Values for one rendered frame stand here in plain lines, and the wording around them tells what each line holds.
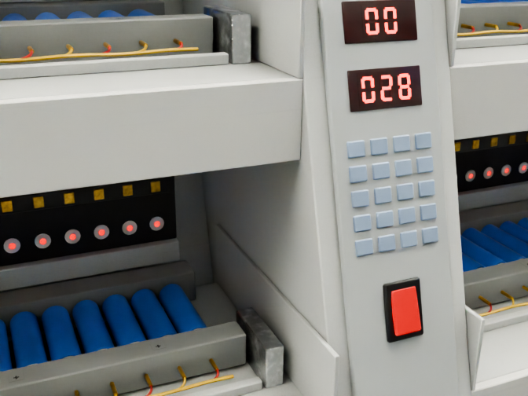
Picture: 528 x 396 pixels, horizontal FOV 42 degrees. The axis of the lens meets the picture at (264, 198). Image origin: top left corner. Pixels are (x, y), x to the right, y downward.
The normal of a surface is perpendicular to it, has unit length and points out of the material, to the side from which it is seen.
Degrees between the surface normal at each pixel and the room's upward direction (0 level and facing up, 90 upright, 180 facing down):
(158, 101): 106
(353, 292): 90
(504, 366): 16
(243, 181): 90
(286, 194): 90
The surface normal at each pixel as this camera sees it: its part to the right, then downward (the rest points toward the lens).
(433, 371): 0.38, 0.07
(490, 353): 0.01, -0.93
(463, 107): 0.40, 0.34
